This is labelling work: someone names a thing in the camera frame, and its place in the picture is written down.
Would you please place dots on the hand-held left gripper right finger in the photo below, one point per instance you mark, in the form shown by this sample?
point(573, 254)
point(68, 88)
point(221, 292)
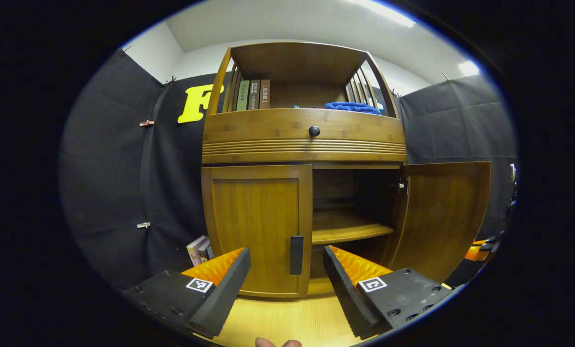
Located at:
point(347, 299)

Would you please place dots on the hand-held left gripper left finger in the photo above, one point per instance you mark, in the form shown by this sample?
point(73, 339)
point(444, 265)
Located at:
point(224, 294)

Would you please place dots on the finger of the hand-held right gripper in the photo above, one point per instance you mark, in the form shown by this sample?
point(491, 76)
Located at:
point(474, 253)
point(485, 239)

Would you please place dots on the wooden shoe cabinet door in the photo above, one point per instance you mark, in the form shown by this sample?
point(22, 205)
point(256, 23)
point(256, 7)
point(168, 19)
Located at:
point(253, 226)
point(441, 217)

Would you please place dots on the wooden double-door shoe cabinet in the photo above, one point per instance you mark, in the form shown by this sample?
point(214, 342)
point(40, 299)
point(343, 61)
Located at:
point(292, 62)

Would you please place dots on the metal door hinge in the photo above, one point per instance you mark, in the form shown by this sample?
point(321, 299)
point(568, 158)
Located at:
point(401, 185)

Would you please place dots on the wooden cabinet drawer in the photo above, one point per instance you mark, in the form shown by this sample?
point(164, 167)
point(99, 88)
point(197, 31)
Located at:
point(258, 127)

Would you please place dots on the lavender book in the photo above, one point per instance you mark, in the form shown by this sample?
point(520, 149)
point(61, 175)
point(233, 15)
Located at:
point(210, 251)

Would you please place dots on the dark book with yellow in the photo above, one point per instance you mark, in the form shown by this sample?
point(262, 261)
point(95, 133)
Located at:
point(204, 251)

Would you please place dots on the white and purple book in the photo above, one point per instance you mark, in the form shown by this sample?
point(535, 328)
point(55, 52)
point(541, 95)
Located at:
point(194, 250)

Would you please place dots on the wooden inner shelf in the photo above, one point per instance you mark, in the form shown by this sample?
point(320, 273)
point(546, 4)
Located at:
point(345, 229)

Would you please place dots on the silver clip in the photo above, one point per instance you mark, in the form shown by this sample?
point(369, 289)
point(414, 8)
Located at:
point(143, 225)

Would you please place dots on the small dark clip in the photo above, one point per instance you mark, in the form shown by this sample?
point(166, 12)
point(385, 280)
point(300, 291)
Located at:
point(126, 49)
point(396, 94)
point(170, 81)
point(446, 77)

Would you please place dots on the black drawer knob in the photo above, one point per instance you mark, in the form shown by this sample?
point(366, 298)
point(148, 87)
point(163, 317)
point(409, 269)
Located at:
point(314, 131)

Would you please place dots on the ceiling light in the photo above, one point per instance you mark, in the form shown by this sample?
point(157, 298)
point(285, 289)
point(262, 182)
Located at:
point(469, 68)

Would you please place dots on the blue towel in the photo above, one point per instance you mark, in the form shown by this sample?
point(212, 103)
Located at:
point(352, 107)

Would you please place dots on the copper clip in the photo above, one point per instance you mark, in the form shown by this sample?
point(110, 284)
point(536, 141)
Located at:
point(147, 123)

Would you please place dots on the green book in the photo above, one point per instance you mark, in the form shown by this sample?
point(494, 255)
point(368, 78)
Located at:
point(242, 95)

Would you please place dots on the grey book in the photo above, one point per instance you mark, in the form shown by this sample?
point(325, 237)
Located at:
point(254, 95)

